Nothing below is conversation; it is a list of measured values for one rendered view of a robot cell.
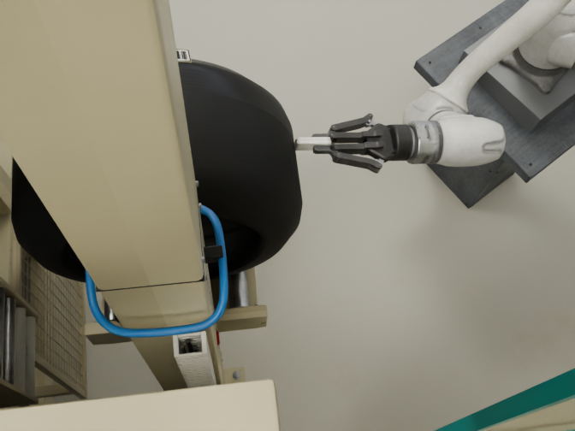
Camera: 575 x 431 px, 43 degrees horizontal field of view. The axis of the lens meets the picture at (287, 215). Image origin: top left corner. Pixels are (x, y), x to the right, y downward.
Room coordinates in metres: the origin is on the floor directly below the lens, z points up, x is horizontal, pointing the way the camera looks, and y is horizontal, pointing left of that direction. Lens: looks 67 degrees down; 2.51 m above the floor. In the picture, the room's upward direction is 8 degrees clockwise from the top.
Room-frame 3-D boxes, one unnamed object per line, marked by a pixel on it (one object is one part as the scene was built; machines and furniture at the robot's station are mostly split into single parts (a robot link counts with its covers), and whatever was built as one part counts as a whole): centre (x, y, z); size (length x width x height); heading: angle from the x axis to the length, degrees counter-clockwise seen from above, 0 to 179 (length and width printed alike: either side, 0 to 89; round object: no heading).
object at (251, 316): (0.37, 0.21, 0.90); 0.40 x 0.03 x 0.10; 105
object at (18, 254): (0.69, 0.63, 0.65); 0.90 x 0.02 x 0.70; 15
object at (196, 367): (0.23, 0.12, 1.19); 0.05 x 0.04 x 0.48; 105
